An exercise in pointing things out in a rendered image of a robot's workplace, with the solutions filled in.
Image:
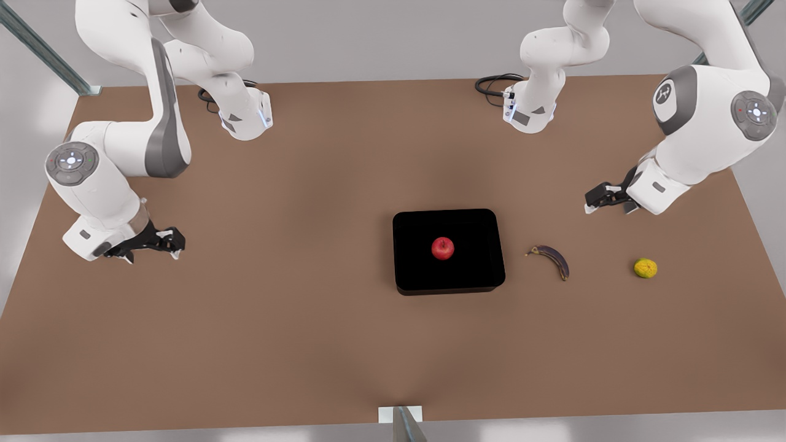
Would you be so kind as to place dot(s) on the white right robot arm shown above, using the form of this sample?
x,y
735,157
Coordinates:
x,y
116,141

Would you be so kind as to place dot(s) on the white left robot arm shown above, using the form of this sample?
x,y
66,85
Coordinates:
x,y
700,110

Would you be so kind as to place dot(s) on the overripe dark banana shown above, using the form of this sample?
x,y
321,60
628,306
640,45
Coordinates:
x,y
556,259

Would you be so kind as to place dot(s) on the yellow green citrus fruit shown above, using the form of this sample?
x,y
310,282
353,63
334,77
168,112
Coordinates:
x,y
645,268

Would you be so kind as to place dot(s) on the black rectangular tray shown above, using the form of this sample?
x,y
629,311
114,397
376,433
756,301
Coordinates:
x,y
448,252

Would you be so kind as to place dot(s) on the red apple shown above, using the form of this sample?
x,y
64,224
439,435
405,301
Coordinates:
x,y
443,248

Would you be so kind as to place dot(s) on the silver frame post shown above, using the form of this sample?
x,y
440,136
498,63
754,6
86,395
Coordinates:
x,y
740,18
405,425
43,52

